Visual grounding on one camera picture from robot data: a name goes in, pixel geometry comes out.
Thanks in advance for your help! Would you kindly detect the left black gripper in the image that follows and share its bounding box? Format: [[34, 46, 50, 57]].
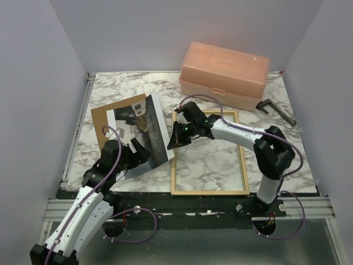
[[114, 138, 152, 173]]

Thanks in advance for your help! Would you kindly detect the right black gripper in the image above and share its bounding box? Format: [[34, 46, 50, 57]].
[[168, 121, 197, 150]]

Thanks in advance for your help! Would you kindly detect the glossy photo print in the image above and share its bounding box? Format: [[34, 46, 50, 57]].
[[106, 92, 174, 179]]

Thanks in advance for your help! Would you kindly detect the green and wood picture frame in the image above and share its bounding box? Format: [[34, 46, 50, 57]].
[[170, 109, 250, 196]]

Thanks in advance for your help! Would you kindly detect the brown frame backing board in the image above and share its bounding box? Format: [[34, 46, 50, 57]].
[[91, 94, 146, 150]]

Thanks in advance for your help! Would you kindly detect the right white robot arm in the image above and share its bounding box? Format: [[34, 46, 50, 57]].
[[167, 102, 295, 216]]

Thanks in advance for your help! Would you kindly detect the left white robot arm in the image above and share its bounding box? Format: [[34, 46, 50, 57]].
[[30, 139, 151, 264]]

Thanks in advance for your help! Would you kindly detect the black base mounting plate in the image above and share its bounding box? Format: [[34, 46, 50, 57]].
[[105, 192, 286, 230]]

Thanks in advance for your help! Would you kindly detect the orange translucent plastic box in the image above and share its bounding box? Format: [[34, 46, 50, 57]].
[[179, 42, 270, 111]]

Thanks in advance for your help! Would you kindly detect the black metal clamp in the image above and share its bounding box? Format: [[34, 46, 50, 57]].
[[256, 99, 297, 126]]

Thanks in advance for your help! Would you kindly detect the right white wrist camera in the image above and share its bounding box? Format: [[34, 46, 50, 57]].
[[176, 109, 190, 124]]

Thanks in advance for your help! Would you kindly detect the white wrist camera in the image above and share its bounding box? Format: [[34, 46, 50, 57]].
[[176, 109, 190, 124], [104, 131, 138, 154]]

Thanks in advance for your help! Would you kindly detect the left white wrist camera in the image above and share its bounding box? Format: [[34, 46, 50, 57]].
[[104, 131, 138, 154]]

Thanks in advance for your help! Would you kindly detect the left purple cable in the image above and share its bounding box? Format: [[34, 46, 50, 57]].
[[44, 125, 158, 265]]

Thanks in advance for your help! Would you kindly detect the aluminium rail frame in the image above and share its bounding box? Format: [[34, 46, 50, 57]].
[[41, 72, 340, 264]]

